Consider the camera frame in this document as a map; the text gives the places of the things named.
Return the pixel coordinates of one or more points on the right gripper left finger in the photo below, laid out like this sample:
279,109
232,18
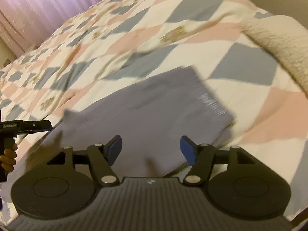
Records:
101,158

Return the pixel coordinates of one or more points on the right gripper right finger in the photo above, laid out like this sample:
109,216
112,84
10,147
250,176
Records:
200,158

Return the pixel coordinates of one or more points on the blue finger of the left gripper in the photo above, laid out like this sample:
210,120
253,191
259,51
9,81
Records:
30,127

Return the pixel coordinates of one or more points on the grey sweatshirt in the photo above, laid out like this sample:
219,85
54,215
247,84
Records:
150,116

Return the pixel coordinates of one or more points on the person's left hand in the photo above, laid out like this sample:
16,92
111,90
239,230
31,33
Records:
8,159

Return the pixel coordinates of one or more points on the pink curtain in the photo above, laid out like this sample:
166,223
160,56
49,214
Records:
25,23

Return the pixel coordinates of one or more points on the checkered pastel quilt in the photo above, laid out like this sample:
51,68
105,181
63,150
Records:
116,43

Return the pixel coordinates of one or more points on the cream fluffy blanket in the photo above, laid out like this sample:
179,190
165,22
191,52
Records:
285,39

